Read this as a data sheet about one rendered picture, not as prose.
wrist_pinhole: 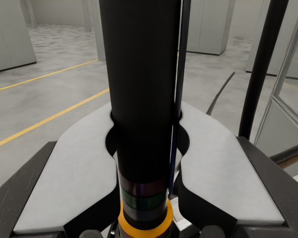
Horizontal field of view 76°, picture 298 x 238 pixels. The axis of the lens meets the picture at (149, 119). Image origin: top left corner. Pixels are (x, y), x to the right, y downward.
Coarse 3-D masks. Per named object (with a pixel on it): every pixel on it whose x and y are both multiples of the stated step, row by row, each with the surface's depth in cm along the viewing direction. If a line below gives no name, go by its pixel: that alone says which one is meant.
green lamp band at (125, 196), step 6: (126, 192) 12; (162, 192) 12; (126, 198) 12; (132, 198) 12; (138, 198) 12; (144, 198) 12; (150, 198) 12; (156, 198) 12; (162, 198) 12; (132, 204) 12; (138, 204) 12; (144, 204) 12; (150, 204) 12; (156, 204) 12
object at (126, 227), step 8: (168, 200) 16; (168, 208) 15; (120, 216) 14; (168, 216) 14; (120, 224) 14; (128, 224) 14; (160, 224) 14; (168, 224) 14; (128, 232) 13; (136, 232) 13; (144, 232) 13; (152, 232) 13; (160, 232) 13
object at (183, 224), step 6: (174, 198) 19; (174, 204) 18; (174, 222) 17; (180, 222) 17; (186, 222) 17; (180, 228) 16; (186, 228) 17; (192, 228) 17; (198, 228) 18; (174, 234) 18; (180, 234) 17; (186, 234) 17; (192, 234) 18; (198, 234) 18
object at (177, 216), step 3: (177, 204) 18; (174, 207) 18; (177, 207) 18; (174, 210) 18; (177, 210) 18; (174, 213) 17; (177, 213) 17; (180, 213) 17; (174, 216) 17; (177, 216) 17; (180, 216) 17; (174, 219) 17; (177, 219) 17; (180, 219) 17; (174, 228) 17
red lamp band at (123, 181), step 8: (120, 176) 12; (168, 176) 12; (128, 184) 11; (136, 184) 11; (144, 184) 11; (152, 184) 11; (160, 184) 12; (136, 192) 11; (144, 192) 11; (152, 192) 11
